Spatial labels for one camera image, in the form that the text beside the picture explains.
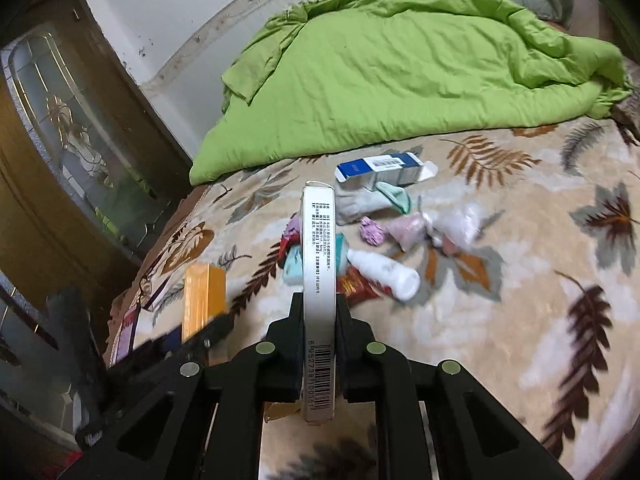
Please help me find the white plastic bottle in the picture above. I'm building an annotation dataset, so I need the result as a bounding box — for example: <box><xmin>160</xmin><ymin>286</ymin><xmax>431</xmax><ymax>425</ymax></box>
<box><xmin>347</xmin><ymin>249</ymin><xmax>421</xmax><ymax>303</ymax></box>

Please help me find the pink plastic bag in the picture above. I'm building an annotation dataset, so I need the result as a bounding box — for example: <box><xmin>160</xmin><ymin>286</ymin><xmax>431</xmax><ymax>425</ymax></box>
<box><xmin>387</xmin><ymin>211</ymin><xmax>431</xmax><ymax>252</ymax></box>

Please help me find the teal cartoon packet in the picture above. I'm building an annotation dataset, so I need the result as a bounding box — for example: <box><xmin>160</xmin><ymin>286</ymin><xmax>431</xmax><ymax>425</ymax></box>
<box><xmin>284</xmin><ymin>234</ymin><xmax>351</xmax><ymax>286</ymax></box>

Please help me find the orange carton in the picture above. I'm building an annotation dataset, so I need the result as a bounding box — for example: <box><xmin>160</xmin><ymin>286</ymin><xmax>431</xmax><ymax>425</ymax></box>
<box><xmin>181</xmin><ymin>262</ymin><xmax>227</xmax><ymax>366</ymax></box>

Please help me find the white sock with green toe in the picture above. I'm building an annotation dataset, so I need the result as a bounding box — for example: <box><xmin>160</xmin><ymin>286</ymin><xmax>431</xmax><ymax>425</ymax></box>
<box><xmin>334</xmin><ymin>181</ymin><xmax>412</xmax><ymax>226</ymax></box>

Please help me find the clear plastic bag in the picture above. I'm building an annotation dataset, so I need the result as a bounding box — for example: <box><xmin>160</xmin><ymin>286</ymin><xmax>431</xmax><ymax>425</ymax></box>
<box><xmin>425</xmin><ymin>202</ymin><xmax>487</xmax><ymax>257</ymax></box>

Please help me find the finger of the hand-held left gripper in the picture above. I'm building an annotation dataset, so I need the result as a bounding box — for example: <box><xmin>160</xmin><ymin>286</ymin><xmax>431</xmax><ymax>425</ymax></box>
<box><xmin>107</xmin><ymin>311</ymin><xmax>236</xmax><ymax>377</ymax></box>

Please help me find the green quilt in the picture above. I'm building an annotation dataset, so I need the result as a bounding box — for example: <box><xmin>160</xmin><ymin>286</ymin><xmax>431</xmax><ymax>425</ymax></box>
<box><xmin>189</xmin><ymin>0</ymin><xmax>632</xmax><ymax>186</ymax></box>

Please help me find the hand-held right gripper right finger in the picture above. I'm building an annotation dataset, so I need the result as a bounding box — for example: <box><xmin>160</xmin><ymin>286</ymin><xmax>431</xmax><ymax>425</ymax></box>
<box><xmin>336</xmin><ymin>293</ymin><xmax>574</xmax><ymax>480</ymax></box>

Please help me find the leaf printed blanket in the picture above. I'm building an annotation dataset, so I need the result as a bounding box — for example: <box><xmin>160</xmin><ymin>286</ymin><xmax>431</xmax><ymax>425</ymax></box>
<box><xmin>102</xmin><ymin>115</ymin><xmax>640</xmax><ymax>480</ymax></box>

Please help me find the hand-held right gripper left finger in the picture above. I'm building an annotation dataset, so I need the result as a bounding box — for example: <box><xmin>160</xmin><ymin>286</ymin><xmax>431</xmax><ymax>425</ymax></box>
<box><xmin>57</xmin><ymin>294</ymin><xmax>305</xmax><ymax>480</ymax></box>

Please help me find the red snack wrapper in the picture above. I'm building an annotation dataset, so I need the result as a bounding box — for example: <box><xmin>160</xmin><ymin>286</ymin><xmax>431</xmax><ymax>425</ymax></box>
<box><xmin>337</xmin><ymin>266</ymin><xmax>397</xmax><ymax>307</ymax></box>

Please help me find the purple paper ball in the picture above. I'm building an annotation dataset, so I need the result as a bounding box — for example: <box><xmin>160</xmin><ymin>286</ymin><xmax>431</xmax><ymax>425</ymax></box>
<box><xmin>360</xmin><ymin>216</ymin><xmax>390</xmax><ymax>246</ymax></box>

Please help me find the blue and white carton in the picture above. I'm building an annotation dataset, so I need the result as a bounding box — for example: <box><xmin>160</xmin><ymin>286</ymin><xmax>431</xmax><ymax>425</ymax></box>
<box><xmin>335</xmin><ymin>152</ymin><xmax>438</xmax><ymax>192</ymax></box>

